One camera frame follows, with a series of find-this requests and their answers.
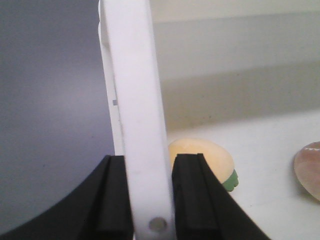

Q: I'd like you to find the pink peach plush toy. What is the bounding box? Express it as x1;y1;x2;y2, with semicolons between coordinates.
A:
293;141;320;201

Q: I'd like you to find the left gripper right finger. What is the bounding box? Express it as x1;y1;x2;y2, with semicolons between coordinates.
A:
172;153;269;240

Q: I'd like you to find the cream round plush toy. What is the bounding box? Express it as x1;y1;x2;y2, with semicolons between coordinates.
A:
168;138;239;192

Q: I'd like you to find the white plastic tote box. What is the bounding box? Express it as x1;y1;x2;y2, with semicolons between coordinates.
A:
96;0;320;240

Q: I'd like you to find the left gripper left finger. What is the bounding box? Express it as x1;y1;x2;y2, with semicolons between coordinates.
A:
0;155;134;240

